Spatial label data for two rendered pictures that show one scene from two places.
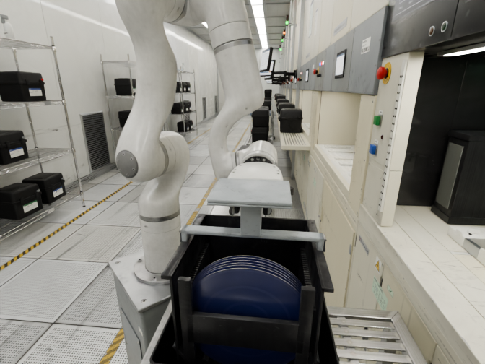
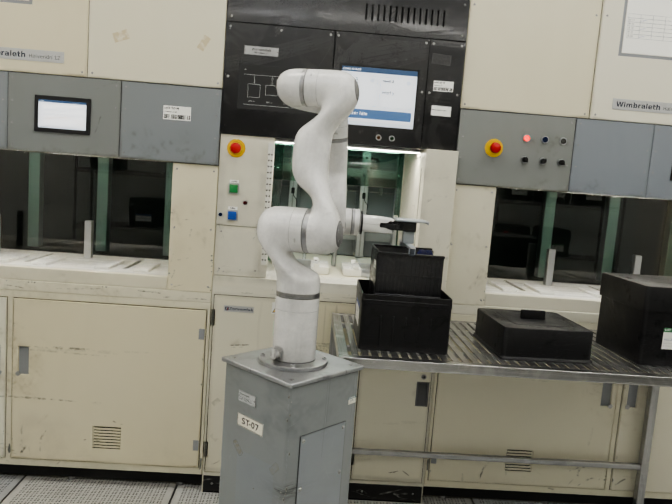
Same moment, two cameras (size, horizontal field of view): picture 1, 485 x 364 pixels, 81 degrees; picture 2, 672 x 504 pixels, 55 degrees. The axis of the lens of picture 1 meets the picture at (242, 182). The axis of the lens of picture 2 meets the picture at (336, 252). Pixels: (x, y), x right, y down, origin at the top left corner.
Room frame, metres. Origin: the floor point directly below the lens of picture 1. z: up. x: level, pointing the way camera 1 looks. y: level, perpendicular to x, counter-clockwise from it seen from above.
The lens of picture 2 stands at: (0.94, 1.97, 1.28)
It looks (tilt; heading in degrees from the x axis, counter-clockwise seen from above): 7 degrees down; 261
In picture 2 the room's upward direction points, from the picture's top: 4 degrees clockwise
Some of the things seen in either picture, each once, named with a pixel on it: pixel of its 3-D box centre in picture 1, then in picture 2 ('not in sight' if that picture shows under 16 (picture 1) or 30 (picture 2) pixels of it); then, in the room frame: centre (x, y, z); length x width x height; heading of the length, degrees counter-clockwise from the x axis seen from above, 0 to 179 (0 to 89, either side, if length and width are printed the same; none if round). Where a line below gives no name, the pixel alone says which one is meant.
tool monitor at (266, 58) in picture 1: (278, 63); not in sight; (3.98, -0.47, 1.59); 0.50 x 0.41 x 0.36; 84
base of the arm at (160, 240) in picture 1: (162, 240); (295, 328); (0.78, 0.25, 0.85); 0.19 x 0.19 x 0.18
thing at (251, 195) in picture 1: (250, 272); (404, 268); (0.42, -0.01, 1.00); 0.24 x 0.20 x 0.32; 83
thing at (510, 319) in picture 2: not in sight; (531, 329); (-0.01, 0.03, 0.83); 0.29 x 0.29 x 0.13; 87
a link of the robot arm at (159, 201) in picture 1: (163, 172); (289, 250); (0.81, 0.24, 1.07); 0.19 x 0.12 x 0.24; 158
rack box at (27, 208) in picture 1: (18, 200); not in sight; (2.43, 2.08, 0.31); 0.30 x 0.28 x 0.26; 170
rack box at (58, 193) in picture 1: (45, 187); not in sight; (2.79, 2.06, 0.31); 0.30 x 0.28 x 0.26; 178
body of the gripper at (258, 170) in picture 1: (256, 180); (375, 223); (0.53, -0.03, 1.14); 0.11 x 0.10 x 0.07; 174
